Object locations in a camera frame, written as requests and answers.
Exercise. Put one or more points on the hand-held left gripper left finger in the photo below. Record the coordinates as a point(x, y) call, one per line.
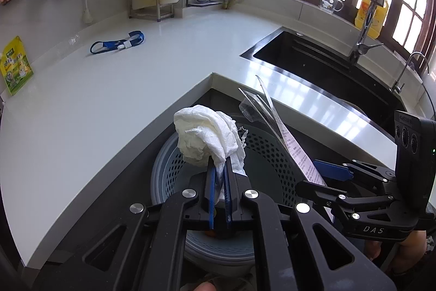
point(212, 195)

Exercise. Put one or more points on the clear plastic labelled package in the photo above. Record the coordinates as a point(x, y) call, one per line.
point(299, 154)

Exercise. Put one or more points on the metal cutting board stand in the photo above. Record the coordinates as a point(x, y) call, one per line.
point(158, 4)

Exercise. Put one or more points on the small curved metal faucet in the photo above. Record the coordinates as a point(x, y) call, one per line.
point(397, 86)

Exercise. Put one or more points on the person's right hand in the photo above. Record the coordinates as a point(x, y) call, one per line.
point(412, 250)

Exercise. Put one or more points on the clear glass mug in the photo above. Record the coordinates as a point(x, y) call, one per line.
point(328, 1)

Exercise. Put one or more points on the yellow detergent bottle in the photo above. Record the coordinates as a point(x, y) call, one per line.
point(361, 13)

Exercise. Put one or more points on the clear plastic cup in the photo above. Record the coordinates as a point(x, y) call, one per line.
point(73, 39)

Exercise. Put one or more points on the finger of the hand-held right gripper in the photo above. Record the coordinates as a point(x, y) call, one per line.
point(315, 190)
point(332, 171)

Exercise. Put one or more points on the grey perforated bin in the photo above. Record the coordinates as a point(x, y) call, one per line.
point(269, 154)

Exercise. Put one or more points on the yellow green spout pouch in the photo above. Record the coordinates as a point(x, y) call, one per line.
point(15, 67)

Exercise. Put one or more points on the white tissue paper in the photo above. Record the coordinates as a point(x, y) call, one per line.
point(204, 134)

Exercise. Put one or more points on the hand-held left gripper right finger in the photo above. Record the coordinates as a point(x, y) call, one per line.
point(229, 199)

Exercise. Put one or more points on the tall metal faucet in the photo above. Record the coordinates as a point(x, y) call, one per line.
point(362, 35)

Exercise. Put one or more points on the dark kitchen sink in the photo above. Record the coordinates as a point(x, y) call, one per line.
point(323, 72)

